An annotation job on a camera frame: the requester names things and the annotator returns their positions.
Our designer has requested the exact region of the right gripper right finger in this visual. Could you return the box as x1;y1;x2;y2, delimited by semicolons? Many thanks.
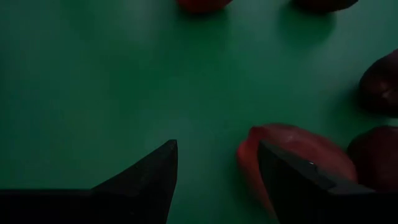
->
257;140;398;224

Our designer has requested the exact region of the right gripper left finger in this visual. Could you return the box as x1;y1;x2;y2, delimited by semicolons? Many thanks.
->
0;139;179;224

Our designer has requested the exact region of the red bell pepper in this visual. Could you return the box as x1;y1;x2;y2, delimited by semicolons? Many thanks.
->
236;123;359;218

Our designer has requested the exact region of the dark red apple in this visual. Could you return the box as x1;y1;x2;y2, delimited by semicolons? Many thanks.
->
346;125;398;191
294;0;360;13
358;49;398;118

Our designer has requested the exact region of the red apple with yellow streaks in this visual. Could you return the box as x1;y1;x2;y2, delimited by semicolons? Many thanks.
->
176;0;234;14

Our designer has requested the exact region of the green table mat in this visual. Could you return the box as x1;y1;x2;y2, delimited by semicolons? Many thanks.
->
0;0;398;224

